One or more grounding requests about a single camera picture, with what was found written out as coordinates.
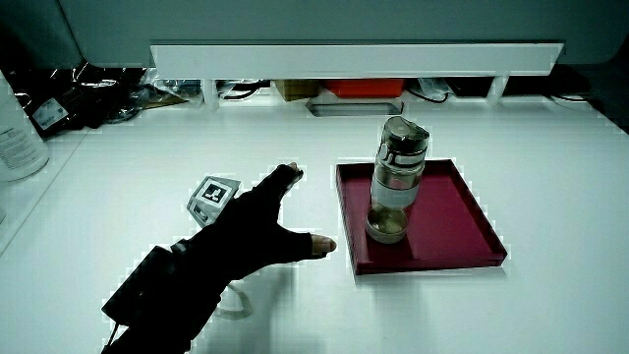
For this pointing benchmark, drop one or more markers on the clear plastic bag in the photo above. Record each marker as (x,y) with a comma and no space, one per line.
(169,88)

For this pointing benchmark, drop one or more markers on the brown cardboard box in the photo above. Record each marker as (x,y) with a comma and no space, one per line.
(297,89)

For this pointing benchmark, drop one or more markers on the clear bottle with grey lid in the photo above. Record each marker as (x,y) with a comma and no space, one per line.
(397,182)

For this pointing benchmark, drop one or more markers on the person's left hand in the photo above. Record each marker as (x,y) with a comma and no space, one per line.
(248,231)

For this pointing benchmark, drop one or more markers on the orange box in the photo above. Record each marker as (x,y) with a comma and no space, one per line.
(364,87)

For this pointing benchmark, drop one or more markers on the grey flat tray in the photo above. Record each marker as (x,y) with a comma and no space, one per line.
(354,109)

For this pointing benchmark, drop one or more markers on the dark red square tray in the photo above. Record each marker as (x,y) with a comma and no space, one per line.
(452,231)

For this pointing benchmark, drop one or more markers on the black plastic bag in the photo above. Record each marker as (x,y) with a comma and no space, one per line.
(93,100)

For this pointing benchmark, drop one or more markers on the white desk shelf riser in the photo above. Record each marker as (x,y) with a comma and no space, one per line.
(354,60)

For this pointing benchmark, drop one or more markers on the black forearm sensor box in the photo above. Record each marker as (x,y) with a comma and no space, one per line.
(135,290)

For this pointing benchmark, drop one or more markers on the white plastic container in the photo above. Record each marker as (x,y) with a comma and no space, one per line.
(17,142)

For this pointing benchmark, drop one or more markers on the large grey monitor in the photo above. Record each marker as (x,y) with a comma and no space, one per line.
(319,22)

